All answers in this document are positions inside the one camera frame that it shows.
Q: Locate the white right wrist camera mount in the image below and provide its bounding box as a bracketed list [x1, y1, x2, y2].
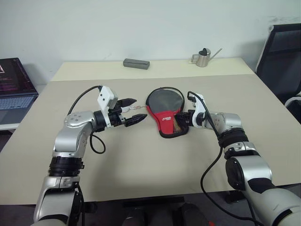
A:
[187, 91, 209, 128]

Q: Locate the blue open laptop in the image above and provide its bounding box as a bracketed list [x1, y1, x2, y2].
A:
[0, 57, 39, 126]

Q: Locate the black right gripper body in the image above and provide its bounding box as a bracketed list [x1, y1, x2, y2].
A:
[182, 112, 195, 126]

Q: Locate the white side desk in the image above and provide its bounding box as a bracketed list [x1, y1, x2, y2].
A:
[0, 116, 24, 131]

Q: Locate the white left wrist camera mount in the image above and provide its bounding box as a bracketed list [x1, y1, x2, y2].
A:
[96, 86, 121, 128]

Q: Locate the black office chair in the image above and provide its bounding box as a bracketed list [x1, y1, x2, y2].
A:
[254, 23, 301, 112]

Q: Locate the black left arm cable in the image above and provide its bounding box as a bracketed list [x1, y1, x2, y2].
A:
[69, 86, 106, 155]

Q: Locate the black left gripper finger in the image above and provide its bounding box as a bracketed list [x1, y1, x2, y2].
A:
[124, 113, 149, 128]
[118, 97, 138, 109]

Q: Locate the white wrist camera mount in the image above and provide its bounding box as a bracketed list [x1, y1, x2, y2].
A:
[96, 86, 121, 128]
[187, 91, 209, 128]

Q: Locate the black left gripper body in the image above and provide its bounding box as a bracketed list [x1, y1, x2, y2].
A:
[108, 99, 130, 128]

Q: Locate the silver metal watering can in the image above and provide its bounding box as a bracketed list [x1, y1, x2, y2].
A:
[190, 47, 223, 68]

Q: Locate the grey rectangular pouch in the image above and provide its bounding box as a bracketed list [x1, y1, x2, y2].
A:
[123, 58, 151, 70]

